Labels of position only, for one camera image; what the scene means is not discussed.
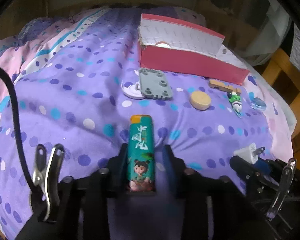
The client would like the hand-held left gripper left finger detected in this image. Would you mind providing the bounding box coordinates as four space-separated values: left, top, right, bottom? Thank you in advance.
16 144 128 240

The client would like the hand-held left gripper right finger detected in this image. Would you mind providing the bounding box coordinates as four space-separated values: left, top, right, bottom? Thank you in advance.
162 144 275 240

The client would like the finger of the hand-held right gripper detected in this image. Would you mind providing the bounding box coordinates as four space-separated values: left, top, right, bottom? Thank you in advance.
255 158 283 178
229 156 263 183

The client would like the white charger plug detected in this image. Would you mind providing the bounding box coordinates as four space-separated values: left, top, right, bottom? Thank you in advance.
233 142 265 165

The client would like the green cartoon lighter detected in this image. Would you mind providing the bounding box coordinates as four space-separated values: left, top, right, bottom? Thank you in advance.
126 114 157 192

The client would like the green and white toy figure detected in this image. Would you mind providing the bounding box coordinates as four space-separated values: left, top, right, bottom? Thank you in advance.
227 92 243 117

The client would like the red cardboard box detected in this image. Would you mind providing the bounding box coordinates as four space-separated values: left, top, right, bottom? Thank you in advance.
137 13 251 85

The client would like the metal spring clip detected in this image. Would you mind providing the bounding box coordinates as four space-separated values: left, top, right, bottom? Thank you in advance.
31 144 65 224
267 158 297 222

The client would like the blue plastic trinket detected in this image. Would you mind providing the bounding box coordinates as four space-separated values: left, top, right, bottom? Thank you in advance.
250 97 267 110

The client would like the round wooden disc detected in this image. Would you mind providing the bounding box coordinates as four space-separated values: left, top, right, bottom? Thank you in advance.
190 91 212 110

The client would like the white round hook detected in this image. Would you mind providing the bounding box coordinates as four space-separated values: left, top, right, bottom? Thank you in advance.
121 70 145 100

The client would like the wooden block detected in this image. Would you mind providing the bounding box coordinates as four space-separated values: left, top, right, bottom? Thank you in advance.
209 79 242 94

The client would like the grey studded building plate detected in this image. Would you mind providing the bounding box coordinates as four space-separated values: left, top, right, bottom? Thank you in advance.
138 68 173 101

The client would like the wooden chair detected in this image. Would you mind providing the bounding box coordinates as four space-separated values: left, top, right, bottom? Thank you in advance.
261 48 300 140

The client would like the white plastic bag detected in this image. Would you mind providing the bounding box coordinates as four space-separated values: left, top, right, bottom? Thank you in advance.
197 0 290 67

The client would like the black cable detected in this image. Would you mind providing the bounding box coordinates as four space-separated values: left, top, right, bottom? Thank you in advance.
0 64 37 193

